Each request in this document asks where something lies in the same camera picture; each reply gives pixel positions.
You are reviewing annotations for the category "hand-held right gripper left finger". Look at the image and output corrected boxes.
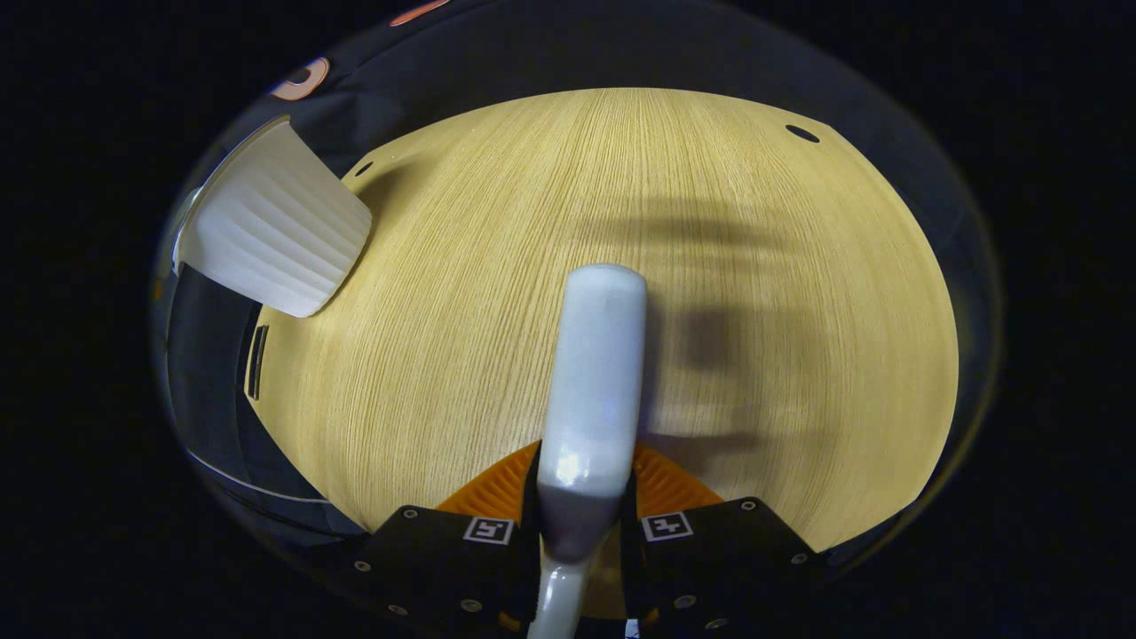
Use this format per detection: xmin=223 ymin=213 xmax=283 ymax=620
xmin=351 ymin=439 xmax=542 ymax=635

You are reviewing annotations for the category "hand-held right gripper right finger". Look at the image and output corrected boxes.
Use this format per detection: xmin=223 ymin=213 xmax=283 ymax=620
xmin=619 ymin=444 xmax=831 ymax=633

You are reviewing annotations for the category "small white broom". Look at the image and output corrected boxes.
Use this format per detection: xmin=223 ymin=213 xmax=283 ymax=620
xmin=525 ymin=263 xmax=649 ymax=639

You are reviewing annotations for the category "white ribbed garbage bin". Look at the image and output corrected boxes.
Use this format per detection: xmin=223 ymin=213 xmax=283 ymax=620
xmin=173 ymin=115 xmax=374 ymax=319

